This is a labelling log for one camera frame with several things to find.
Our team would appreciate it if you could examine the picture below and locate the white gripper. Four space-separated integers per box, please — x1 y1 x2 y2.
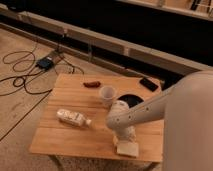
113 126 136 145

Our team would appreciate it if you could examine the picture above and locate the white sponge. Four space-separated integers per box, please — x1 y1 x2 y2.
117 141 139 157

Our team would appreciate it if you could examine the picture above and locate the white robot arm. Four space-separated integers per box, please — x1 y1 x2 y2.
106 70 213 171

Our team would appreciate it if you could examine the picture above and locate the dark ceramic bowl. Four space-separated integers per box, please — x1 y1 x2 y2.
119 94 143 108

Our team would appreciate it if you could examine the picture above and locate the white plastic cup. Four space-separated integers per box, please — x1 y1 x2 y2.
99 86 116 107

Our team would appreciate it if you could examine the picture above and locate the clear plastic bottle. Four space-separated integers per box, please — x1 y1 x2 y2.
57 109 91 127

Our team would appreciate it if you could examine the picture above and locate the black phone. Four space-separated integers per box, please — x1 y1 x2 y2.
139 78 158 92

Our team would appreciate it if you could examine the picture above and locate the wooden slat table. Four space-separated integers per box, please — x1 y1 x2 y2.
28 73 166 171

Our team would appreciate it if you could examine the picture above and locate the brown sausage toy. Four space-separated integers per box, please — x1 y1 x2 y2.
83 81 101 88

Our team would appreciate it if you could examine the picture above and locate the blue power box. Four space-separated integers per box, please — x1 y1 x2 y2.
36 57 54 70

